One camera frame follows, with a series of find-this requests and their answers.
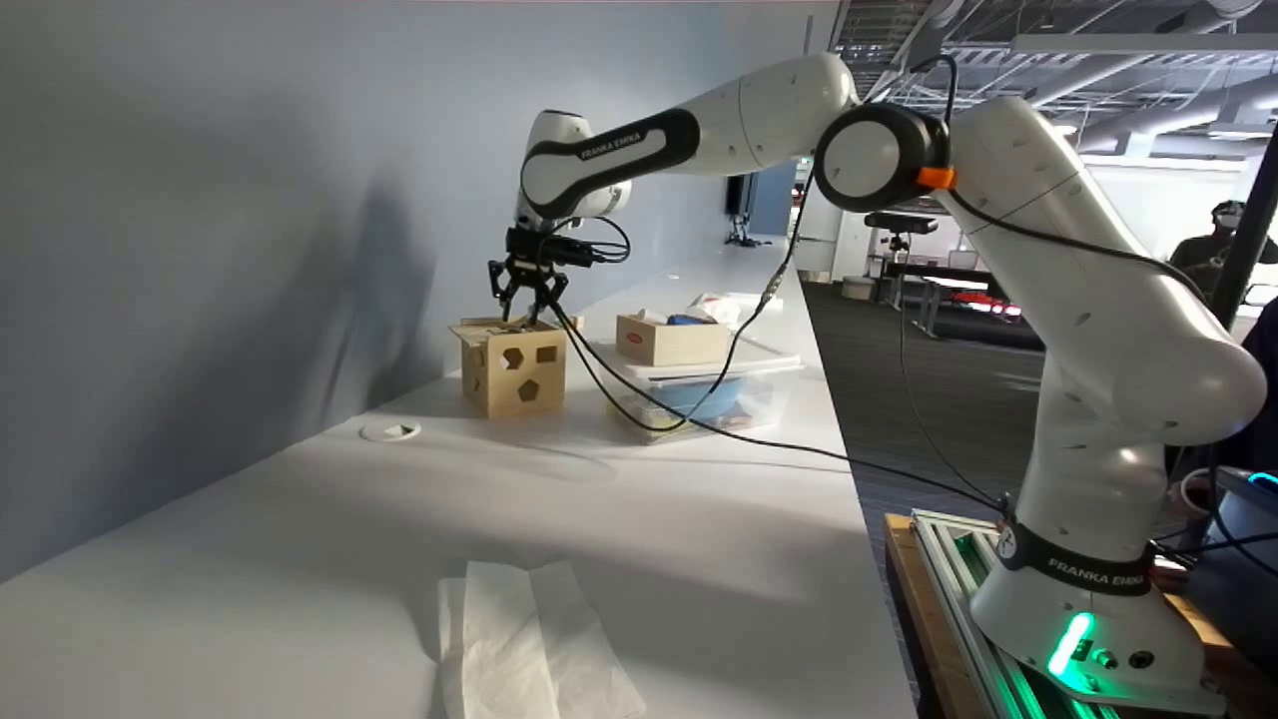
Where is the wooden shape sorter box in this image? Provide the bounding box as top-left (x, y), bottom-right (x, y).
top-left (449, 316), bottom-right (571, 429)

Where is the black computer monitor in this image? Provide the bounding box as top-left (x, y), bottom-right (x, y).
top-left (722, 163), bottom-right (801, 251)

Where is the crumpled white cloth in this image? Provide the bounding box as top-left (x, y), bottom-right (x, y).
top-left (690, 288), bottom-right (790, 334)

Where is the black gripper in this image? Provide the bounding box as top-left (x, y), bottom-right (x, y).
top-left (484, 223), bottom-right (576, 334)

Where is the clear plastic lunchbox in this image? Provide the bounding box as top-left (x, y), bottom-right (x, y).
top-left (581, 334), bottom-right (810, 441)

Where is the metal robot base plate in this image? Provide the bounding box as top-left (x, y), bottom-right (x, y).
top-left (910, 504), bottom-right (1229, 719)

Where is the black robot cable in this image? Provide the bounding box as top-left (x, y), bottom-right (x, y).
top-left (547, 172), bottom-right (1023, 520)

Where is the wooden base platform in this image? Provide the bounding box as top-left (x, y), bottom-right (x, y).
top-left (883, 513), bottom-right (1007, 719)

